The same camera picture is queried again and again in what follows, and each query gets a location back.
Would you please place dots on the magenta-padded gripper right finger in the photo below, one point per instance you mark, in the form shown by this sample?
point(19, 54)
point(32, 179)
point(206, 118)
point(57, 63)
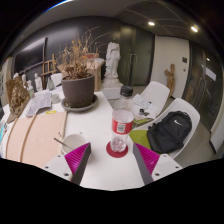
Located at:
point(166, 165)

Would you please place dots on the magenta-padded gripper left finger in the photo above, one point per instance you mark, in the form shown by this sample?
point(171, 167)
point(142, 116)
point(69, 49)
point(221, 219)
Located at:
point(56, 165)

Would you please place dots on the clear plastic bottle red label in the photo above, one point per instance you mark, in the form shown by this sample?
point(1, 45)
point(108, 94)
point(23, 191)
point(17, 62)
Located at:
point(121, 125)

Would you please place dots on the brush in mug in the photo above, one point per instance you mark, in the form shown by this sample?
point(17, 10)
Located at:
point(63, 143)

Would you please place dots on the white mug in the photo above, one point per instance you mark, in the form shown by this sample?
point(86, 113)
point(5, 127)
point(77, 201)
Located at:
point(78, 141)

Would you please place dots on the black backpack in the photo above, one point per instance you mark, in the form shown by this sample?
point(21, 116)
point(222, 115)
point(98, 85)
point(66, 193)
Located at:
point(170, 131)

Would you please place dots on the yellow tape strip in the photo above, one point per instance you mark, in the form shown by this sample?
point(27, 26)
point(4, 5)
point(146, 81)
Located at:
point(51, 112)

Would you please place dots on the flat round red coaster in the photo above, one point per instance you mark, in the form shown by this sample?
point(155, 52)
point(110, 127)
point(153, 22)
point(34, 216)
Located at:
point(111, 153)

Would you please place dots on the white chair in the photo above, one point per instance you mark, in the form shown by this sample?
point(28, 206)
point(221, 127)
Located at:
point(158, 93)
point(186, 108)

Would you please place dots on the grey plant saucer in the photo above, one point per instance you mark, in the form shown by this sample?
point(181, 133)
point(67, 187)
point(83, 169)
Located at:
point(80, 109)

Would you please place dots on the papers on chair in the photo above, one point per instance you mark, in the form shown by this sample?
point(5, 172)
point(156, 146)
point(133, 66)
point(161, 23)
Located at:
point(143, 105)

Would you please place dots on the small white cup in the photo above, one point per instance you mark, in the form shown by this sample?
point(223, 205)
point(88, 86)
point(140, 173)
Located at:
point(55, 98)

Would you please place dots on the dark pot with dried plant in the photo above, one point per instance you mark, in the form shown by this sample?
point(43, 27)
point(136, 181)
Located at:
point(78, 91)

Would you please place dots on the golden carved sculpture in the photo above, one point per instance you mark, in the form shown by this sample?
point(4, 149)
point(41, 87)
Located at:
point(18, 98)

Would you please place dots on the small white figurine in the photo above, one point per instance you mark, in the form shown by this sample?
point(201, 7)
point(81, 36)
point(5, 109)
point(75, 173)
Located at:
point(29, 86)

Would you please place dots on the wooden human figure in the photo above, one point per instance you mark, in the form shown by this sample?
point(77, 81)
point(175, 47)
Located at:
point(170, 78)

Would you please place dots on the wooden easel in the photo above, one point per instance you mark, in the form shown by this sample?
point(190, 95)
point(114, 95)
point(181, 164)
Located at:
point(49, 70)

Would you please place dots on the cardboard box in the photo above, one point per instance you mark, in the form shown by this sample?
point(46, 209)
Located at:
point(99, 71)

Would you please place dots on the white headless statue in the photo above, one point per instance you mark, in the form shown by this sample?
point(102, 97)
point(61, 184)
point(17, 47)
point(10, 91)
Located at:
point(112, 60)

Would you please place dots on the round ceiling spotlight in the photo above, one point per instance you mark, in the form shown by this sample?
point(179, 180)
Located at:
point(151, 23)
point(194, 29)

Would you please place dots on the long ceiling strip light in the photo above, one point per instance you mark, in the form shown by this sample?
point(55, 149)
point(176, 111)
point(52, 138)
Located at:
point(60, 2)

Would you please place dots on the black wall screen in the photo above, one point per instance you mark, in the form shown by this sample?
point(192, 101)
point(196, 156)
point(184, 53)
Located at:
point(30, 55)

